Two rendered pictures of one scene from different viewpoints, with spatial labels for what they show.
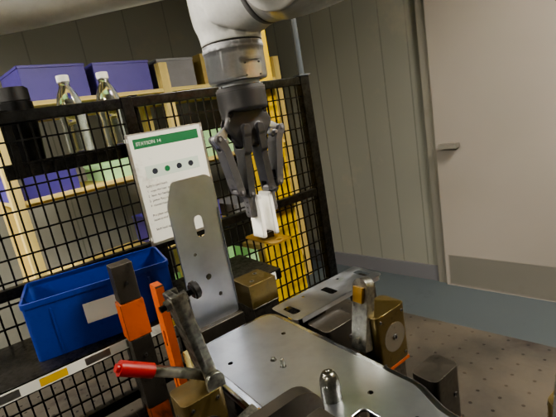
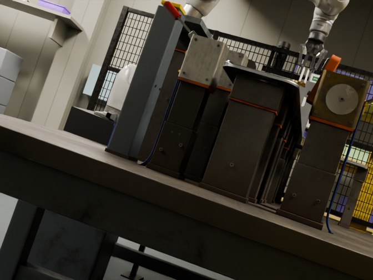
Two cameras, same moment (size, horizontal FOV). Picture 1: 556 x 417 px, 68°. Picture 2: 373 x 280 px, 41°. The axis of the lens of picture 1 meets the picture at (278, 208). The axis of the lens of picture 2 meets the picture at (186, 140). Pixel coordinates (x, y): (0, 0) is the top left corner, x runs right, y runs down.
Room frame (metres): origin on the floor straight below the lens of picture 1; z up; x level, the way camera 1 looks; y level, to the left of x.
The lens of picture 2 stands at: (-1.10, -1.42, 0.75)
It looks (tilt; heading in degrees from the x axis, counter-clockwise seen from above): 2 degrees up; 50
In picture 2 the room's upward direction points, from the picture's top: 19 degrees clockwise
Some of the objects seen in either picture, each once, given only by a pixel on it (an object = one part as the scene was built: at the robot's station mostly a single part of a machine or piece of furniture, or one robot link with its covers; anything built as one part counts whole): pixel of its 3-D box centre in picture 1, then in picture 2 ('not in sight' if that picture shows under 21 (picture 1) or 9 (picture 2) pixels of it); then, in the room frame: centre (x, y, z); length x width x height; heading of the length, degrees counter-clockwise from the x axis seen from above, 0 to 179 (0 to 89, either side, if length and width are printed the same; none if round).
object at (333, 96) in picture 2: not in sight; (327, 152); (-0.09, -0.73, 0.88); 0.14 x 0.09 x 0.36; 125
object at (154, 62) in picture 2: not in sight; (146, 83); (-0.31, -0.23, 0.92); 0.08 x 0.08 x 0.44; 35
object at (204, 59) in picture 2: not in sight; (182, 106); (-0.31, -0.42, 0.88); 0.12 x 0.07 x 0.36; 125
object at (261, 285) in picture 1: (266, 341); not in sight; (0.96, 0.09, 0.88); 0.08 x 0.08 x 0.36; 35
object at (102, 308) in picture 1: (103, 297); not in sight; (0.91, 0.44, 1.10); 0.30 x 0.17 x 0.13; 115
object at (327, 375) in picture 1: (330, 387); not in sight; (0.56, -0.03, 1.02); 0.03 x 0.03 x 0.07
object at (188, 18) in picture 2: not in sight; (193, 35); (-0.10, -0.08, 1.16); 0.37 x 0.14 x 0.02; 35
